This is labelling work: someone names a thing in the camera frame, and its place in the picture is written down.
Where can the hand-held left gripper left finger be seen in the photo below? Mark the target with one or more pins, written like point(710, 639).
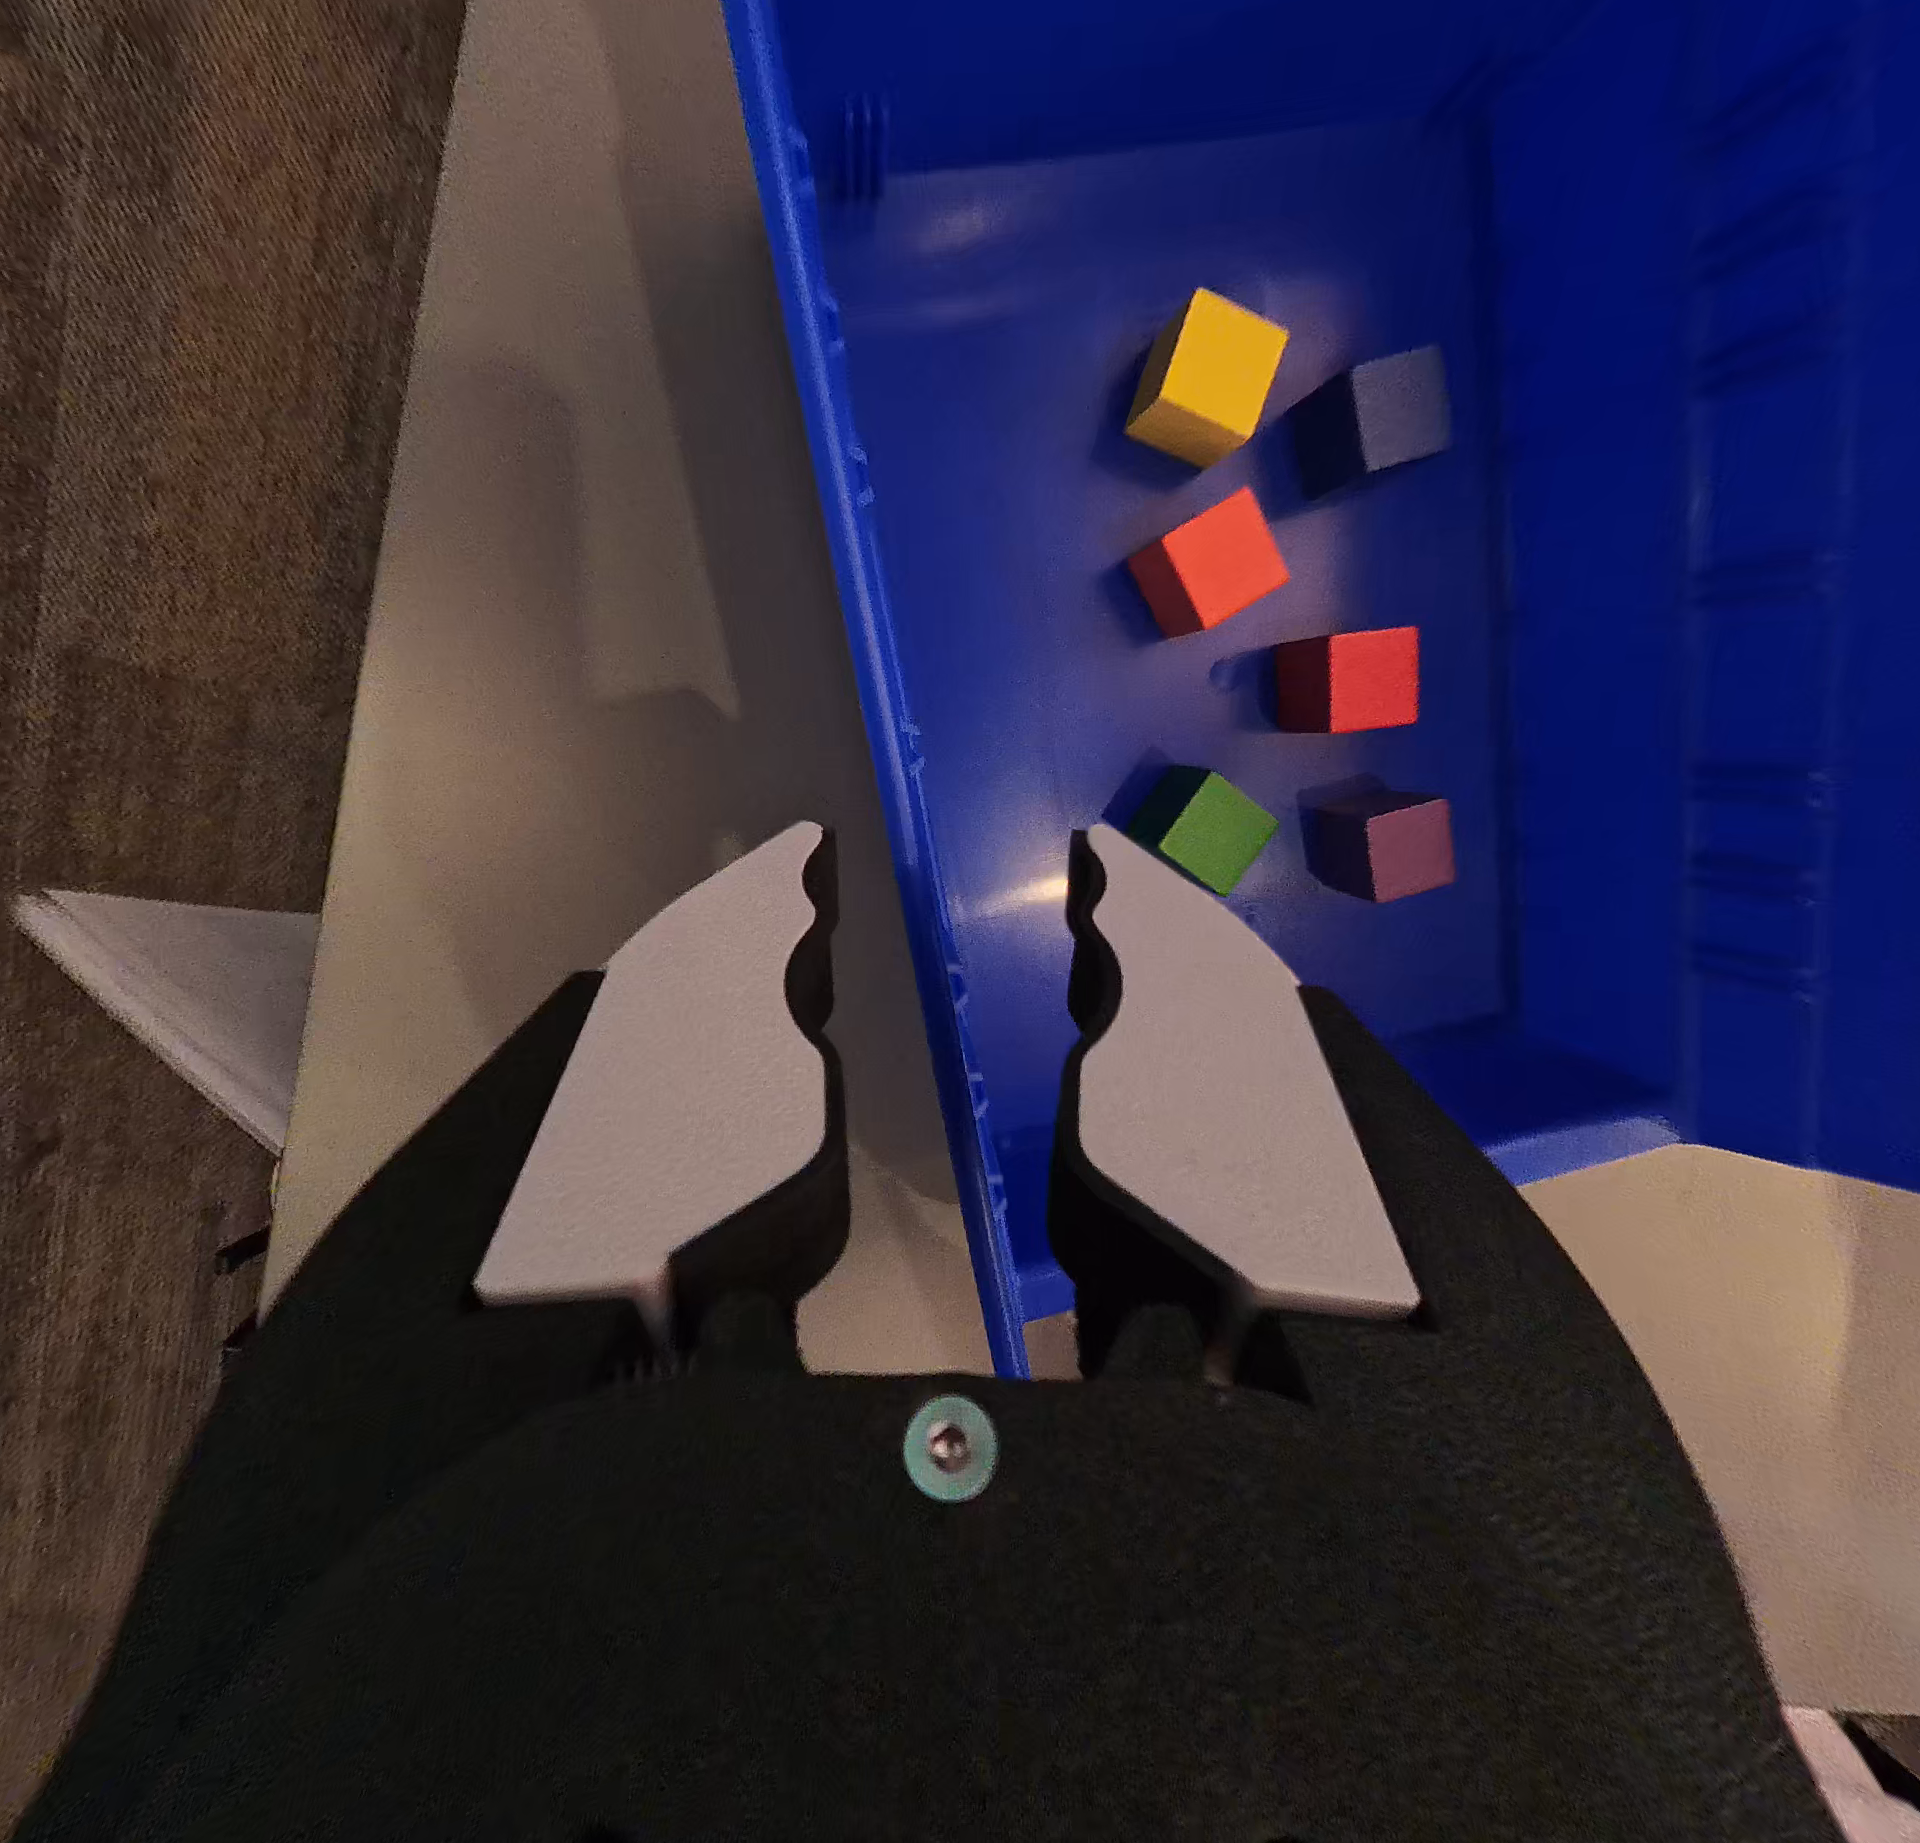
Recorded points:
point(660, 1110)

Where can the red wooden cube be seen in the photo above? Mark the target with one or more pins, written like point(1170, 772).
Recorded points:
point(1365, 681)

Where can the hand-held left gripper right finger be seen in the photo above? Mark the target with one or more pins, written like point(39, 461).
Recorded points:
point(1237, 1110)

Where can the blue plastic bin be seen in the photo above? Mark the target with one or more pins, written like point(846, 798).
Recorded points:
point(1021, 524)

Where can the white side desk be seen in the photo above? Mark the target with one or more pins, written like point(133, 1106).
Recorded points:
point(211, 990)

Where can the blue wooden cube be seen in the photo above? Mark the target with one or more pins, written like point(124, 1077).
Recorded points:
point(1402, 404)

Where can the purple wooden cube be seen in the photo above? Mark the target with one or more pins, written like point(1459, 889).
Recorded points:
point(1402, 846)

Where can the green wooden cube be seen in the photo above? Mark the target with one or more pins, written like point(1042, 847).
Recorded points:
point(1222, 830)

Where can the orange wooden cube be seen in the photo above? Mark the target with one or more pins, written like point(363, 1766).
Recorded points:
point(1222, 561)

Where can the yellow wooden cube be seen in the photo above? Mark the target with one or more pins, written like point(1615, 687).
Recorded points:
point(1216, 366)

